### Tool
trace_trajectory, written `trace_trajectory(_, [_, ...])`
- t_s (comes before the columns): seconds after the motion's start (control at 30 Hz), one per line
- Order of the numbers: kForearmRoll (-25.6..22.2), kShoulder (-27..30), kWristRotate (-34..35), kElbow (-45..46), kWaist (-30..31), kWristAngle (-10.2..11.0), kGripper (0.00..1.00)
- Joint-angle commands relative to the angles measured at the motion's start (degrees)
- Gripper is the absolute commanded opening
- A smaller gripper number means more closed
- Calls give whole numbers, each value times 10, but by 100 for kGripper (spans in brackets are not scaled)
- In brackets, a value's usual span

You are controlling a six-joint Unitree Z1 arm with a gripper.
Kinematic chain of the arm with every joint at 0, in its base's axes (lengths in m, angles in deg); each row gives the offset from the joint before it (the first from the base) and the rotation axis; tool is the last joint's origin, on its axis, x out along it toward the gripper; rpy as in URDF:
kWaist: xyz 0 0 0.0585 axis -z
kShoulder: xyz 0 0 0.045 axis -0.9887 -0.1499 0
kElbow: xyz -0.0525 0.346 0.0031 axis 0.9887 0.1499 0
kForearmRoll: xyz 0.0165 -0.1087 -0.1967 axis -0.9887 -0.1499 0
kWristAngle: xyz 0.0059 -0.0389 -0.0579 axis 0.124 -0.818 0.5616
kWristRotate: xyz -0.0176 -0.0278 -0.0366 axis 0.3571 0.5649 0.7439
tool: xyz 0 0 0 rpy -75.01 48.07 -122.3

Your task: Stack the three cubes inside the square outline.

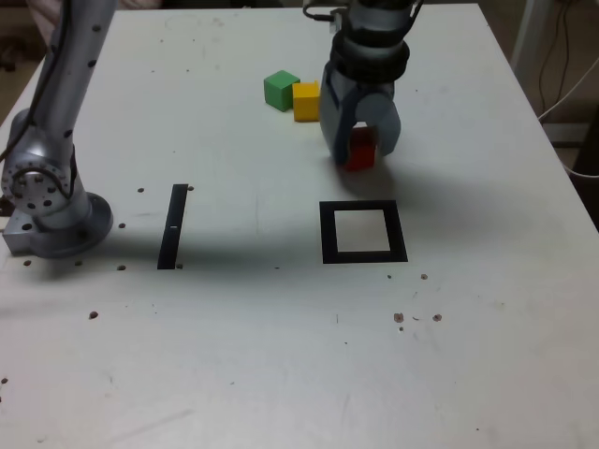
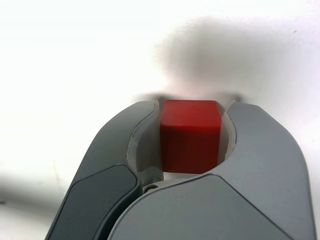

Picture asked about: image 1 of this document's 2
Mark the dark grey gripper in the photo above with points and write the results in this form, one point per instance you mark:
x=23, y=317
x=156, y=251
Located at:
x=374, y=86

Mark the red cube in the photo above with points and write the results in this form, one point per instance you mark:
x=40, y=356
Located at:
x=360, y=156

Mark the yellow cube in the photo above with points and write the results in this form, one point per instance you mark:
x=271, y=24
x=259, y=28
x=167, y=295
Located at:
x=306, y=103

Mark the green cube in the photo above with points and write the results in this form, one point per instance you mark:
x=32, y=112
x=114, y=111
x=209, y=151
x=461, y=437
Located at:
x=278, y=91

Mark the black tape square outline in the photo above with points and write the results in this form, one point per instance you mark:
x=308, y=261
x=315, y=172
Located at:
x=327, y=234

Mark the grey background box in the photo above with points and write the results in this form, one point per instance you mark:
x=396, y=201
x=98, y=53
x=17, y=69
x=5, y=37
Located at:
x=564, y=134

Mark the black tape strip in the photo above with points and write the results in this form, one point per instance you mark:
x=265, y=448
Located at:
x=172, y=224

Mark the grey gripper camera box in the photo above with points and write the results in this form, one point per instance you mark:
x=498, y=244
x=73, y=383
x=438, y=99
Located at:
x=339, y=19

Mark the white metal post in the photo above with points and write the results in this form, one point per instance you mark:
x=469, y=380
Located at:
x=523, y=33

